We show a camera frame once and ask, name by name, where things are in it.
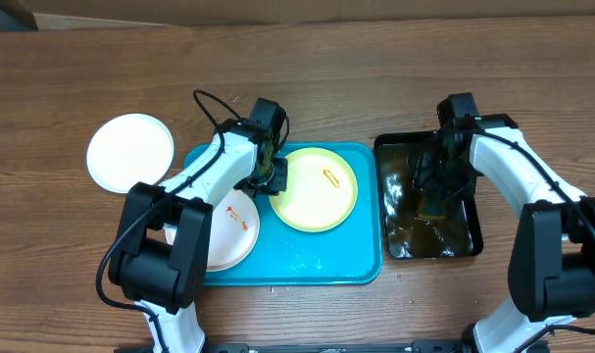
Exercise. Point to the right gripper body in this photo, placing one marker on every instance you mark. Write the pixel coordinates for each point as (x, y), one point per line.
(454, 178)

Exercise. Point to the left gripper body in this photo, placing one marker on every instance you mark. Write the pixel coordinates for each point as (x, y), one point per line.
(277, 182)

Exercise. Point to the green yellow sponge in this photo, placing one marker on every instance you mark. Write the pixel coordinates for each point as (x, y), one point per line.
(432, 206)

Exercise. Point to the yellow-green plate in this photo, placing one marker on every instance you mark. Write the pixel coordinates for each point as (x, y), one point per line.
(321, 191)

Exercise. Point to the white plate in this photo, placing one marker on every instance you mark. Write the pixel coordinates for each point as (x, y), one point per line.
(234, 231)
(129, 149)

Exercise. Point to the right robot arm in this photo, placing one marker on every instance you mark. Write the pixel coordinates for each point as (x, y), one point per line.
(551, 275)

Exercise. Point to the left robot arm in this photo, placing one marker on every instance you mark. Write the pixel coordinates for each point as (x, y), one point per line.
(158, 262)

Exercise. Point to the teal plastic tray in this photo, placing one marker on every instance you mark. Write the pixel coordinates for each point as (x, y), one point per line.
(351, 253)

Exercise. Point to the black water basin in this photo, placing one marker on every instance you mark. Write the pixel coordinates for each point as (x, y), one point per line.
(407, 236)

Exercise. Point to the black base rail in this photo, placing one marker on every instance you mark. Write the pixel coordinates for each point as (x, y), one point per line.
(417, 346)

